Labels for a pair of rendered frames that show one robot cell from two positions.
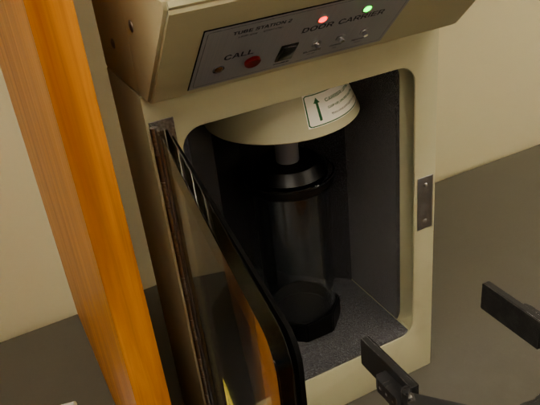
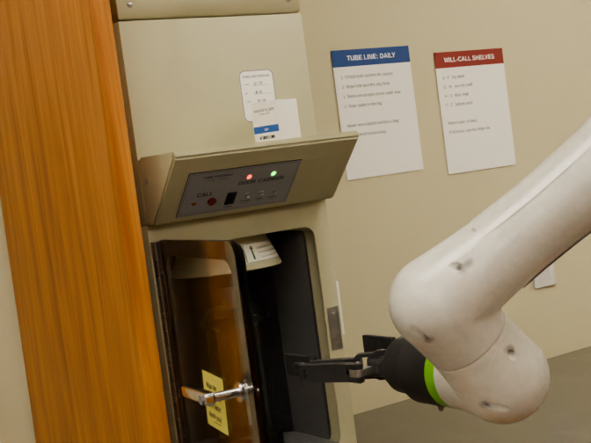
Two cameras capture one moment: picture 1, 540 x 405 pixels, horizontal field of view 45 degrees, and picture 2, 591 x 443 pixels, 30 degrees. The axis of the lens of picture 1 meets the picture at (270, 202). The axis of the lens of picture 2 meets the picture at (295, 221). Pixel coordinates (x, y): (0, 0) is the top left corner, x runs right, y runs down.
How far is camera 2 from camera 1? 1.10 m
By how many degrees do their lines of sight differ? 28
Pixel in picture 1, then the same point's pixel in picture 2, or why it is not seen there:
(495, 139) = not seen: hidden behind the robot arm
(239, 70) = (204, 206)
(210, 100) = (186, 232)
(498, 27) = not seen: hidden behind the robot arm
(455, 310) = not seen: outside the picture
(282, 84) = (229, 228)
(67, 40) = (127, 171)
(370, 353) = (290, 359)
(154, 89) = (159, 213)
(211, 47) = (192, 185)
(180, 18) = (179, 163)
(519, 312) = (381, 340)
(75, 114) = (127, 208)
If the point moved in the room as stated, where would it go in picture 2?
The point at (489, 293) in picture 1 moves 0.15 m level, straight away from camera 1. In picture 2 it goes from (366, 339) to (381, 322)
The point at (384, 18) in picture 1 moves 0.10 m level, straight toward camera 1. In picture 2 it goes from (284, 182) to (280, 184)
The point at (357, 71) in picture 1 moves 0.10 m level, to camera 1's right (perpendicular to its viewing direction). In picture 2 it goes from (274, 225) to (337, 216)
